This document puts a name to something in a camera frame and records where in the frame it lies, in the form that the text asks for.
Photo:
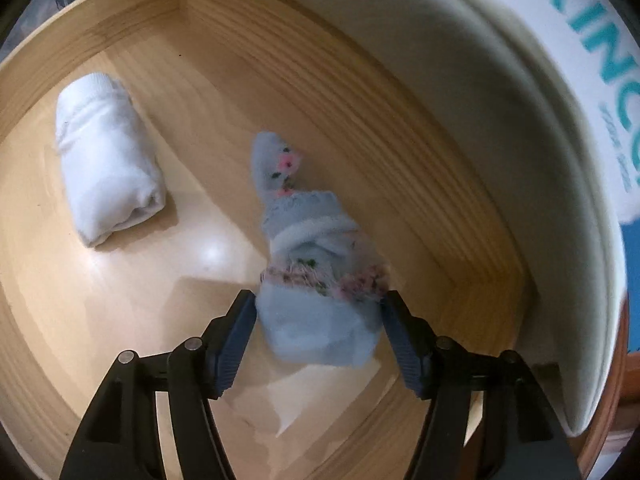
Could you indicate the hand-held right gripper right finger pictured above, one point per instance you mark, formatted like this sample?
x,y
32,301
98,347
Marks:
x,y
405,350

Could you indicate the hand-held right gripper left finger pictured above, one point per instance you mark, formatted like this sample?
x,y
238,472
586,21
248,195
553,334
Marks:
x,y
235,345

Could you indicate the wooden drawer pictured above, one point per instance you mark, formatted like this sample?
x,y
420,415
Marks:
x,y
150,285

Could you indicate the light blue floral underwear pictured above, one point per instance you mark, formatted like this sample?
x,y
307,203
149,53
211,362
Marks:
x,y
310,260

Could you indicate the white cardboard box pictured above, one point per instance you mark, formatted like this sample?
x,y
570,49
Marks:
x,y
555,20

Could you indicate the white rolled underwear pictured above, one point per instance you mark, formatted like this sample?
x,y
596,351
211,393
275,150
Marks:
x,y
105,170

